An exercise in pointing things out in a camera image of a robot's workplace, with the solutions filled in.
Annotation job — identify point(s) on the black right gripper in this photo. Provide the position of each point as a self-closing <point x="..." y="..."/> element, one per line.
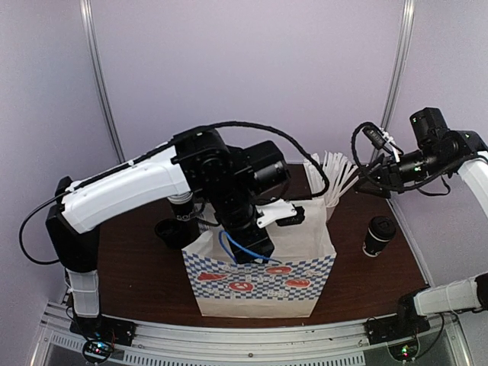
<point x="388" y="173"/>

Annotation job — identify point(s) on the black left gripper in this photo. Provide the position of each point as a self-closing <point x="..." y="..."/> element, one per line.
<point x="261" y="244"/>

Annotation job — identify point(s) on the blue checkered paper bag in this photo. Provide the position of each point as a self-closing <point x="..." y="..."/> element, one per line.
<point x="287" y="287"/>

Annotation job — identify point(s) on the black and white paper cup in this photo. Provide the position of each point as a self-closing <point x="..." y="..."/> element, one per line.
<point x="373" y="246"/>

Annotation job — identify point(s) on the stack of paper cups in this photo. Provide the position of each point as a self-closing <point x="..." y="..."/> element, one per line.
<point x="182" y="206"/>

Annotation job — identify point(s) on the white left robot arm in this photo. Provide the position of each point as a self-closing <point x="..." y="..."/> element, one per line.
<point x="196" y="163"/>

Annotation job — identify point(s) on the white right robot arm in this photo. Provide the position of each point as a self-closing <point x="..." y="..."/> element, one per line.
<point x="441" y="153"/>

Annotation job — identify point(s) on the white cup holding straws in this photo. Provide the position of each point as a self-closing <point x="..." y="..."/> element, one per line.
<point x="330" y="208"/>

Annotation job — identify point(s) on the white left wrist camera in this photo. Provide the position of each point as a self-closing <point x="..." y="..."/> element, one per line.
<point x="283" y="213"/>

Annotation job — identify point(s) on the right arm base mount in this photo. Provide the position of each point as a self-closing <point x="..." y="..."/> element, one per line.
<point x="405" y="323"/>

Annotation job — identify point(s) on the aluminium front rail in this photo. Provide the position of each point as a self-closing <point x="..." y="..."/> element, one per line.
<point x="334" y="344"/>

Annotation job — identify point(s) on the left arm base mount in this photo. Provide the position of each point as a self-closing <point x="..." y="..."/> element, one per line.
<point x="117" y="331"/>

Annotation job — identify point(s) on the right aluminium corner post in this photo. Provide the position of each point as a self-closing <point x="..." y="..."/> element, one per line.
<point x="399" y="64"/>

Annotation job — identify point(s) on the aluminium corner post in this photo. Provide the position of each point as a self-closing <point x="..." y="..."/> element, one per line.
<point x="399" y="64"/>
<point x="101" y="88"/>

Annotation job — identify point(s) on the left aluminium corner post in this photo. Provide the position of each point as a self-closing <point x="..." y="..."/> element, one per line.
<point x="101" y="88"/>

